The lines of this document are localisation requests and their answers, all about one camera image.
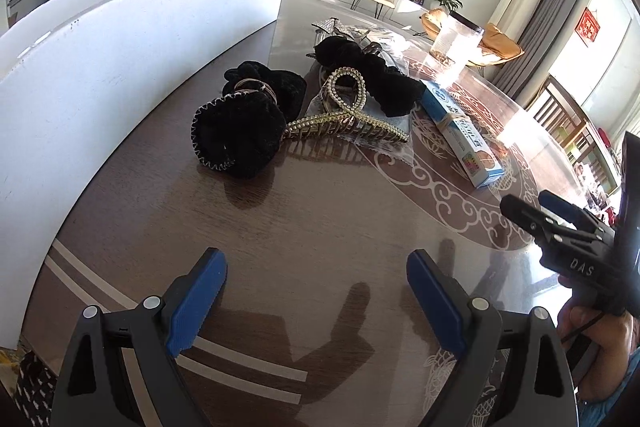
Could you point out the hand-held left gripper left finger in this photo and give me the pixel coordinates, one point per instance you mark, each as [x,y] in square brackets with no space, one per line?
[197,302]

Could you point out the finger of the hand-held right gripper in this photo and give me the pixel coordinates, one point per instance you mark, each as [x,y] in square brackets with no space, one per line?
[560,204]
[532,224]

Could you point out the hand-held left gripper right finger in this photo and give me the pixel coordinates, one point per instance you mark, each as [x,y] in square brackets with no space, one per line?
[435,302]

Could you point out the blue ointment box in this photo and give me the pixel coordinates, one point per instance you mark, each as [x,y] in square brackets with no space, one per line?
[460,137]

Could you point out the black scrunchie with stitched trim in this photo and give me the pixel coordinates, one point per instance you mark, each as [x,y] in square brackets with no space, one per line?
[240,137]

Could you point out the gold pearl hair claw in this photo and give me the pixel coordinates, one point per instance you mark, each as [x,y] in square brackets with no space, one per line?
[345,122]

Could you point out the large black velvet scrunchie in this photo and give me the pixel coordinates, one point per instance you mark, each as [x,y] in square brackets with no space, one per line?
[385,82]

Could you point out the white cardboard box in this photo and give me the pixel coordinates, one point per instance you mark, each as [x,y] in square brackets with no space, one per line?
[100,82]

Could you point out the silver rhinestone bow clip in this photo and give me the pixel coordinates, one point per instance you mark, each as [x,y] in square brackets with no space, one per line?
[330,28]

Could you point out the brown patterned desktop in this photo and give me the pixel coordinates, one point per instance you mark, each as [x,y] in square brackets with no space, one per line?
[325,217]

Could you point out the person's right hand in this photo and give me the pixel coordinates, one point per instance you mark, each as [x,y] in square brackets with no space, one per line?
[612,342]

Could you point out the dark wooden slatted chair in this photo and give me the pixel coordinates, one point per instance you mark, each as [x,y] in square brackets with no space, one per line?
[565,112]

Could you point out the orange lounge chair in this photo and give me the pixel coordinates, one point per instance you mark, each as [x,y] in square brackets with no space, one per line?
[497,43]

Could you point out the grey curtain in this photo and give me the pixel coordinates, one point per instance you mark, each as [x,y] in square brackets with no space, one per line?
[555,22]

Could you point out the black white patterned cloth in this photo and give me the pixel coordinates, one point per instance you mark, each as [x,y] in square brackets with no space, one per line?
[35,387]

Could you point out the clear plastic container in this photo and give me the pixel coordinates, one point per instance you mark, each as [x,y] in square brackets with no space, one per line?
[457,42]

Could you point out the crumpled clear plastic bags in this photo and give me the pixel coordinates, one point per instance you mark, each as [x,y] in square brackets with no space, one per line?
[395,44]

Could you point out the red wall hanging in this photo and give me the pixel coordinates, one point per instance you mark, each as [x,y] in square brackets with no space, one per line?
[588,25]

